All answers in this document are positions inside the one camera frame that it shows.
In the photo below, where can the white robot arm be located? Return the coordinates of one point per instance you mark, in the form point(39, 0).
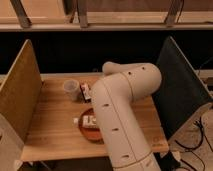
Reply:
point(112, 96)

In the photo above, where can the ceramic cup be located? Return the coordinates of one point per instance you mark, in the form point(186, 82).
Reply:
point(72, 88)

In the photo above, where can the small red white carton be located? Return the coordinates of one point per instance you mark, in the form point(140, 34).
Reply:
point(85, 89)

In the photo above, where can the white labelled bottle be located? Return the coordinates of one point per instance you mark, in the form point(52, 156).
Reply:
point(86, 121)

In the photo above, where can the round red plate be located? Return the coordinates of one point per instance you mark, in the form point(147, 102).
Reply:
point(93, 135)

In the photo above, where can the dark right side panel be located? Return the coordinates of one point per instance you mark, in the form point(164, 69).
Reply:
point(182, 97)

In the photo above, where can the left wooden side panel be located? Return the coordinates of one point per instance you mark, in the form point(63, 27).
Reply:
point(19, 92)

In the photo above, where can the wooden shelf rail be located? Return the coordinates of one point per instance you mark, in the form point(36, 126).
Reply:
point(105, 15)

